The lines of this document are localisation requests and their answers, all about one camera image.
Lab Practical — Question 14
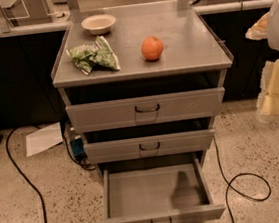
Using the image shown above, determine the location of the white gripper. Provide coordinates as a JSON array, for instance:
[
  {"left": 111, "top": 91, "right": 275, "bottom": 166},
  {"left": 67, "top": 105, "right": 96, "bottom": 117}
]
[{"left": 245, "top": 12, "right": 279, "bottom": 123}]

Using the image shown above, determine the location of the grey bottom drawer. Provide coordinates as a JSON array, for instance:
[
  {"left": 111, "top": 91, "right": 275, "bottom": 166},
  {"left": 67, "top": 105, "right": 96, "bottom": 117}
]
[{"left": 99, "top": 156, "right": 225, "bottom": 223}]

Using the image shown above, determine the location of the grey drawer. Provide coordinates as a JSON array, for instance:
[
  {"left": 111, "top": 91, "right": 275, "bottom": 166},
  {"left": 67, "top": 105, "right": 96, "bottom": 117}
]
[
  {"left": 99, "top": 156, "right": 225, "bottom": 223},
  {"left": 84, "top": 118, "right": 214, "bottom": 164},
  {"left": 66, "top": 87, "right": 225, "bottom": 133}
]

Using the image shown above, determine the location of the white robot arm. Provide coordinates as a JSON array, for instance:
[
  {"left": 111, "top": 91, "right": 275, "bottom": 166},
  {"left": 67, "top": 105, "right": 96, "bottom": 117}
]
[{"left": 245, "top": 0, "right": 279, "bottom": 123}]

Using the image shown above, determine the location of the grey metal drawer cabinet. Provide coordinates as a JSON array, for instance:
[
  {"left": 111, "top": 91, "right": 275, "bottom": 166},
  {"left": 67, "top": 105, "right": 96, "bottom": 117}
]
[{"left": 52, "top": 0, "right": 232, "bottom": 173}]

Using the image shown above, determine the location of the grey middle drawer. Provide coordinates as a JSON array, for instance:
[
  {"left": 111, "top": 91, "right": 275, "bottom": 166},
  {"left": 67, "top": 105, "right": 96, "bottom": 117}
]
[{"left": 84, "top": 118, "right": 214, "bottom": 164}]

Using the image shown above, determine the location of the grey top drawer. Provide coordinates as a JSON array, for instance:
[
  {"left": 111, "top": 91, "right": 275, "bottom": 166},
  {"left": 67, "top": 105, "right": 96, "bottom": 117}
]
[{"left": 66, "top": 87, "right": 225, "bottom": 133}]

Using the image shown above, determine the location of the orange fruit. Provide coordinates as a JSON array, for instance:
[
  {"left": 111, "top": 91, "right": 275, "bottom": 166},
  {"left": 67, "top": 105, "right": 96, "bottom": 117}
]
[{"left": 141, "top": 35, "right": 164, "bottom": 61}]

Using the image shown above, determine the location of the white paper bowl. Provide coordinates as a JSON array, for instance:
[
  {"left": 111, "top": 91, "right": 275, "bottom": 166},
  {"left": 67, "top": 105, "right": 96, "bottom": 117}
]
[{"left": 81, "top": 14, "right": 116, "bottom": 36}]

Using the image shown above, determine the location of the green chip bag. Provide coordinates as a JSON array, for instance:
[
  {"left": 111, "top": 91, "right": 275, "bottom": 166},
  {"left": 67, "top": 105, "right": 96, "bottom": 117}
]
[{"left": 66, "top": 35, "right": 121, "bottom": 75}]

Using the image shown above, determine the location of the blue power box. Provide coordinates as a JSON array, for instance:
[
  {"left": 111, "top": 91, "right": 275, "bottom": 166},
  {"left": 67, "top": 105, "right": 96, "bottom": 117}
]
[{"left": 70, "top": 136, "right": 86, "bottom": 161}]

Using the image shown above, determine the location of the white paper sheet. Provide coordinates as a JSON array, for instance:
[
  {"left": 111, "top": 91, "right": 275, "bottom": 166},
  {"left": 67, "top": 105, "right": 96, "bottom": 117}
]
[{"left": 26, "top": 123, "right": 63, "bottom": 156}]

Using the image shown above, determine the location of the black cable right floor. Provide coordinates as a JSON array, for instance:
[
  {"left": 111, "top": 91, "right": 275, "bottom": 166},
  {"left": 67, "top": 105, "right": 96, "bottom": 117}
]
[{"left": 212, "top": 128, "right": 276, "bottom": 223}]

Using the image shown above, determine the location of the black cable floor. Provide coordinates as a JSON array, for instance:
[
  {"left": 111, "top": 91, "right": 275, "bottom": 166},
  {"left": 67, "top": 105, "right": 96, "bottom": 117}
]
[
  {"left": 212, "top": 128, "right": 276, "bottom": 223},
  {"left": 3, "top": 124, "right": 48, "bottom": 223}
]

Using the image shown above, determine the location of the black cable left floor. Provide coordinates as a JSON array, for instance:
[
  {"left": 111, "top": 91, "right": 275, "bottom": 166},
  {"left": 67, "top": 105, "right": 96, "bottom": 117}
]
[{"left": 3, "top": 124, "right": 48, "bottom": 223}]

